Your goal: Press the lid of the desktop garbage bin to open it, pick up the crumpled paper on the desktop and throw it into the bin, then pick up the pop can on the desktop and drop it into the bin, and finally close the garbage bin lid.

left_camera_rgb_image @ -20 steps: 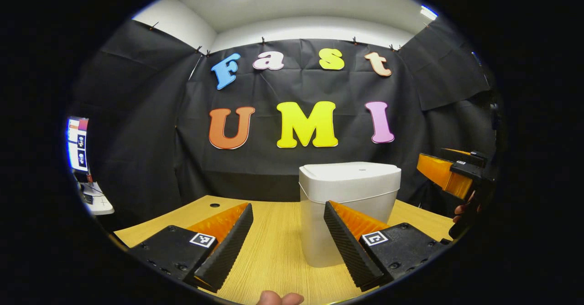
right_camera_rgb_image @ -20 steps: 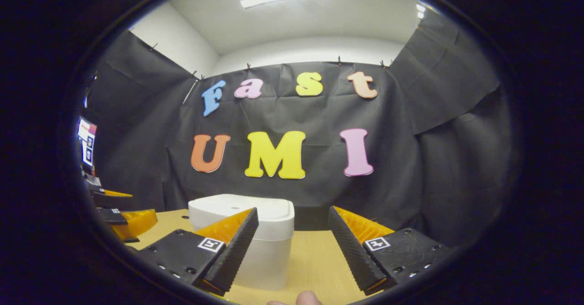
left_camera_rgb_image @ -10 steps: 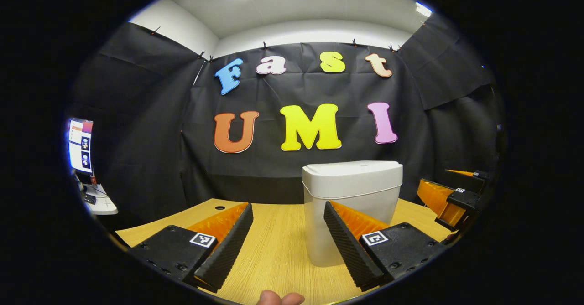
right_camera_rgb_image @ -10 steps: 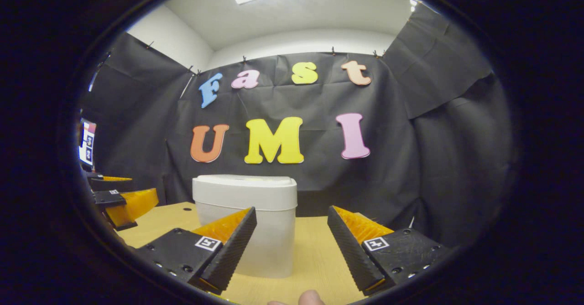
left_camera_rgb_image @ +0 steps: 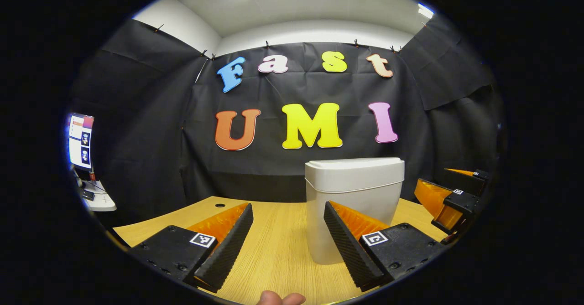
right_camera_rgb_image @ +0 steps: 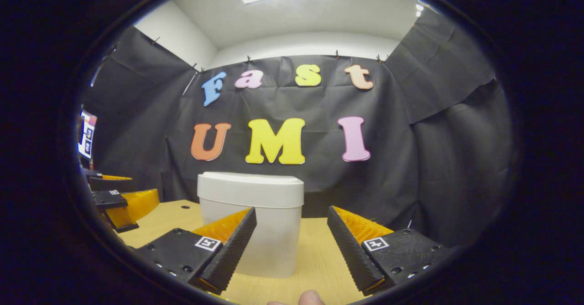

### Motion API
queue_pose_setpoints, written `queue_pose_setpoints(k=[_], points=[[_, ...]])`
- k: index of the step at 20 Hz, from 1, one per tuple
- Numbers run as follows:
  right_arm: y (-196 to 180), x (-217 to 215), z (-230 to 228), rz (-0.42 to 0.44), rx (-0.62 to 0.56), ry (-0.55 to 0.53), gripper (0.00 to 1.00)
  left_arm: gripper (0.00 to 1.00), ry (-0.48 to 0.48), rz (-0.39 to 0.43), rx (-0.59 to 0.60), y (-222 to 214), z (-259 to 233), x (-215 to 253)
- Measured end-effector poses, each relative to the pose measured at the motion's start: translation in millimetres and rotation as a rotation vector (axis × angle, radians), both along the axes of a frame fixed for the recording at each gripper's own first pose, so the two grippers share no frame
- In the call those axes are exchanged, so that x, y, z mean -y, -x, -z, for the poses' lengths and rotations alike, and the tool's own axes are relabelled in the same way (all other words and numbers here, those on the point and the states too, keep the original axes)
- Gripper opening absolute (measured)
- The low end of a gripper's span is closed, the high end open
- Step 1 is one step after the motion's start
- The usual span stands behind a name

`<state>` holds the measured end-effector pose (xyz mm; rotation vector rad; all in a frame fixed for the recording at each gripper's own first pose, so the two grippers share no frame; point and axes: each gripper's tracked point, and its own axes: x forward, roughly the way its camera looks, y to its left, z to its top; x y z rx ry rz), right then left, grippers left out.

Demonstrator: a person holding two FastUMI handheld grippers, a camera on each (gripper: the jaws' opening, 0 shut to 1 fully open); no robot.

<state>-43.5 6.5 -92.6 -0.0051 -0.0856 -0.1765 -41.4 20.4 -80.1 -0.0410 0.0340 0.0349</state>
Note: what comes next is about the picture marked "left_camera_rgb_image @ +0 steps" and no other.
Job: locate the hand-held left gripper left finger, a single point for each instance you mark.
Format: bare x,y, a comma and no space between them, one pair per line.
228,250

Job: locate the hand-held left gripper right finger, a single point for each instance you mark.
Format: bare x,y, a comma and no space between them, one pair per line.
346,250

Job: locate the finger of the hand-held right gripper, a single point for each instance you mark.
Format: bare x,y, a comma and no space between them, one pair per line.
465,201
470,184

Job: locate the white desktop garbage bin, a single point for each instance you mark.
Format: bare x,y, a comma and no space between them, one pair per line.
356,182

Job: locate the wooden desktop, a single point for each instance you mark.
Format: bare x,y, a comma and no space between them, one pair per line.
278,250

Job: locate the black backdrop cloth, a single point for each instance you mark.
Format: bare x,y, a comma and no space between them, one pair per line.
159,136

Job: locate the white side table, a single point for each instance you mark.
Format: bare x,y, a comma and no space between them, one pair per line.
104,202

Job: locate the small black desk device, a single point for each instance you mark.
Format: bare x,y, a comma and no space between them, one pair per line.
88,195

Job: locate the small ceiling light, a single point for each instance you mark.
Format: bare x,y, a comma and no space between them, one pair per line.
425,11

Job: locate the computer monitor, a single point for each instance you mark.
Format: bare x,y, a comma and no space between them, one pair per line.
81,141

